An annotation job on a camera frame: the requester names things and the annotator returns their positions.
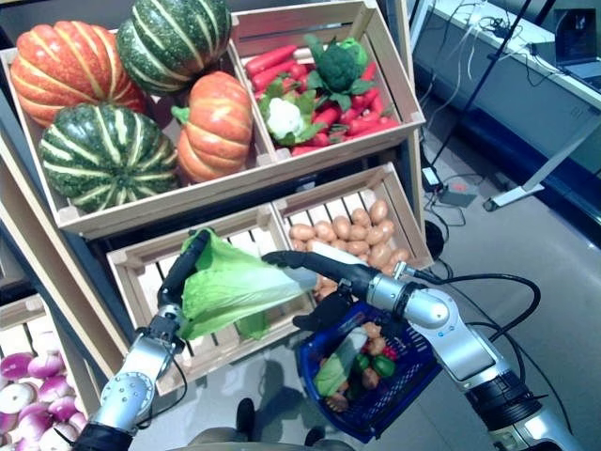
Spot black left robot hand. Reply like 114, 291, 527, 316
157, 229, 211, 326

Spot grey box with red mark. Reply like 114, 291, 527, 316
439, 182, 478, 208

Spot green striped pumpkin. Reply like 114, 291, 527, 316
116, 0, 232, 98
39, 102, 179, 213

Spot wooden onion crate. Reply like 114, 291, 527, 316
0, 293, 102, 451

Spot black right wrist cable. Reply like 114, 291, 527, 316
403, 272, 542, 344

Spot black power adapter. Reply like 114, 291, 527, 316
421, 164, 445, 192

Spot green broccoli head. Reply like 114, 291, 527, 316
303, 33, 377, 112

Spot grey robot chest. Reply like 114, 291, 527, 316
185, 425, 356, 451

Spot grey laptop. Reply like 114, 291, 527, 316
532, 8, 601, 81

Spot wooden slatted cabbage crate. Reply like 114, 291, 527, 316
106, 204, 320, 396

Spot black left robot foot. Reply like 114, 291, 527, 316
236, 397, 257, 443

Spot black round stand base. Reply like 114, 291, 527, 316
422, 220, 445, 258

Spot blue plastic shopping basket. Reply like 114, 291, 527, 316
294, 300, 442, 445

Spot large orange pumpkin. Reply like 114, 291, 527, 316
9, 21, 146, 128

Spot black stand pole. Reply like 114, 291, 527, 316
431, 0, 527, 165

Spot white cauliflower with leaves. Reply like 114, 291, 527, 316
256, 77, 325, 147

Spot wooden pumpkin crate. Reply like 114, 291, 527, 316
0, 27, 278, 241

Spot wooden potato crate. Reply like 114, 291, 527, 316
270, 162, 434, 306

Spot wooden carrot crate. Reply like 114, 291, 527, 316
228, 0, 426, 163

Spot small orange pumpkin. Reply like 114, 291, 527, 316
171, 70, 254, 184

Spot wooden display stand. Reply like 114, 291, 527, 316
0, 0, 426, 451

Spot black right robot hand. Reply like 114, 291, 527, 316
261, 250, 378, 333

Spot napa cabbage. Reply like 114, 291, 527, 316
313, 326, 370, 399
177, 227, 370, 342

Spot white standing desk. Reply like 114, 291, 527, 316
424, 0, 601, 212

